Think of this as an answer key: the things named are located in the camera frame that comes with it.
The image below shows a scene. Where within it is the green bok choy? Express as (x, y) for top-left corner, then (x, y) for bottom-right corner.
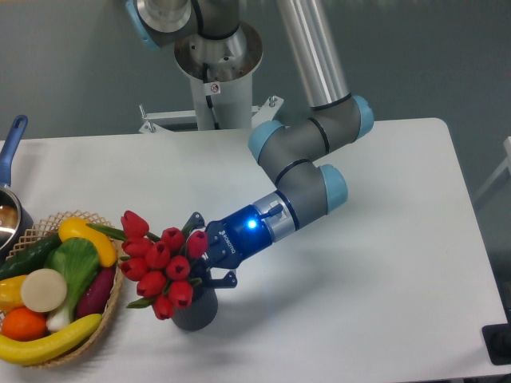
(44, 238), (99, 333)

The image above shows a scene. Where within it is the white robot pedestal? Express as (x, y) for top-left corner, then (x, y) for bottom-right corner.
(139, 70), (284, 133)

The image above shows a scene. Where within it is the yellow banana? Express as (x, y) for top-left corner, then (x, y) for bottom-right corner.
(1, 314), (102, 366)

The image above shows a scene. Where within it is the green cucumber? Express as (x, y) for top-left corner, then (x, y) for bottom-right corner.
(1, 233), (61, 280)

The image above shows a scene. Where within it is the dark grey ribbed vase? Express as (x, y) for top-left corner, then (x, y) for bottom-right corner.
(172, 287), (218, 331)

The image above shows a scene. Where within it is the blue handled saucepan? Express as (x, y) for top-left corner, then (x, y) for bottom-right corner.
(1, 115), (33, 263)

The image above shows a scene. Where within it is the beige round disc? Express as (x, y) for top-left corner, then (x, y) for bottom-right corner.
(21, 268), (67, 313)

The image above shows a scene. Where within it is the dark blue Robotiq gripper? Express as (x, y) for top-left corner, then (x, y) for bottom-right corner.
(186, 205), (273, 288)

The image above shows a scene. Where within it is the yellow bell pepper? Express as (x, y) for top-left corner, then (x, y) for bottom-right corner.
(0, 274), (27, 313)

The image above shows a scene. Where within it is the orange fruit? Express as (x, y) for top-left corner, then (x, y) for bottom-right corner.
(1, 307), (46, 342)

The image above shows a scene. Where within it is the woven wicker basket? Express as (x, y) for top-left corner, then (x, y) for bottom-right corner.
(1, 211), (123, 368)

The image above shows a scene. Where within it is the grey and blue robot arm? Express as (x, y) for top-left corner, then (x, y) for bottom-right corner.
(125, 1), (374, 288)

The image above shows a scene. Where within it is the red tulip bouquet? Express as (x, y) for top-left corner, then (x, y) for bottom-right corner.
(88, 211), (208, 320)

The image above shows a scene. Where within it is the purple sweet potato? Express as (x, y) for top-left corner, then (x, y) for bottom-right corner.
(76, 268), (115, 318)

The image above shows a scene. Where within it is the black device at table edge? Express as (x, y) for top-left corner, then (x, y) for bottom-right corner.
(481, 323), (510, 365)

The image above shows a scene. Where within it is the white furniture frame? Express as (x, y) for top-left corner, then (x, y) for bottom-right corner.
(473, 136), (510, 210)

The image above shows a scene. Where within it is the yellow squash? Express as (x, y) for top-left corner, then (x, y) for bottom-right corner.
(57, 216), (117, 267)

